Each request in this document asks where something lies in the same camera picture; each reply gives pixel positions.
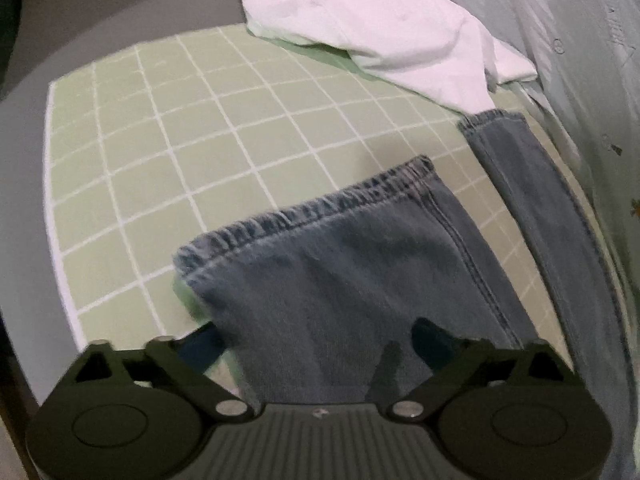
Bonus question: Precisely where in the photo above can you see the blue denim jeans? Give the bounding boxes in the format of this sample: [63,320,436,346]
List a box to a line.
[174,110,639,479]

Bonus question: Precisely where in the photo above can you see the green grid bed sheet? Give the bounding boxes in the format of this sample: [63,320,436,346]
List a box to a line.
[43,24,626,396]

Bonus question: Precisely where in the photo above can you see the white cloth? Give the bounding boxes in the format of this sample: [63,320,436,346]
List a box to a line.
[241,0,537,115]

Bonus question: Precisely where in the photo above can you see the light blue carrot-print quilt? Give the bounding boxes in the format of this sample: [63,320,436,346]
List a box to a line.
[380,0,640,340]

